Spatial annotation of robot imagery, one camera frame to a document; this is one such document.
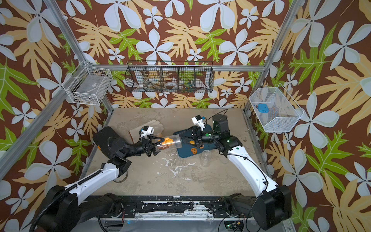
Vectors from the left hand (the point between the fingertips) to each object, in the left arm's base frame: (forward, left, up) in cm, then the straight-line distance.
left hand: (164, 143), depth 65 cm
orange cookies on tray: (+12, -15, -29) cm, 35 cm away
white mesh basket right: (+25, -63, -3) cm, 68 cm away
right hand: (+2, -8, +1) cm, 8 cm away
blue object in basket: (+26, -56, -3) cm, 62 cm away
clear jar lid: (+5, -35, -30) cm, 46 cm away
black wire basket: (+53, +1, +1) cm, 53 cm away
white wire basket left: (+37, +49, +5) cm, 62 cm away
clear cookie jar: (+6, -23, -28) cm, 36 cm away
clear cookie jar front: (0, -3, 0) cm, 3 cm away
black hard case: (+18, +48, -25) cm, 57 cm away
